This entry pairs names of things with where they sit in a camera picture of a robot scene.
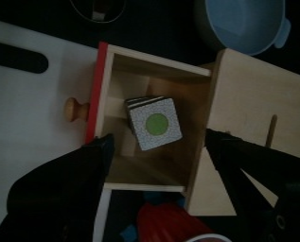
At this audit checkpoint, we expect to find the wooden drawer box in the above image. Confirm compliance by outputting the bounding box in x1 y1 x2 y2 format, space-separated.
184 47 300 217

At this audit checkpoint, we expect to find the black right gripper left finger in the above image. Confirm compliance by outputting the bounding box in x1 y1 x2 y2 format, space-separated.
0 133 116 242

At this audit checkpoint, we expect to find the toy sushi block green centre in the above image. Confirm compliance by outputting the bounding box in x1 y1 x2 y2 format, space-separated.
125 95 184 152

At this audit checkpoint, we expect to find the white cutting board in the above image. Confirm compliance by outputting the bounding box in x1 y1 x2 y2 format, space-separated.
0 17 114 242

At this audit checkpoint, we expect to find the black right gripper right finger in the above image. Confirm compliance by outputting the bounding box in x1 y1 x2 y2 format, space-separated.
204 128 300 242

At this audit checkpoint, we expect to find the wooden drawer with red front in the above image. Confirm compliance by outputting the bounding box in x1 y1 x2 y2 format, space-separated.
64 41 213 193

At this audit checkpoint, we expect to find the light blue plate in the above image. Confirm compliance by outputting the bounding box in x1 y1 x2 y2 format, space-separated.
195 0 292 57

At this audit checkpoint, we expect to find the red ribbed cup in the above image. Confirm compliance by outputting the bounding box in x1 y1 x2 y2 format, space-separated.
136 201 233 242

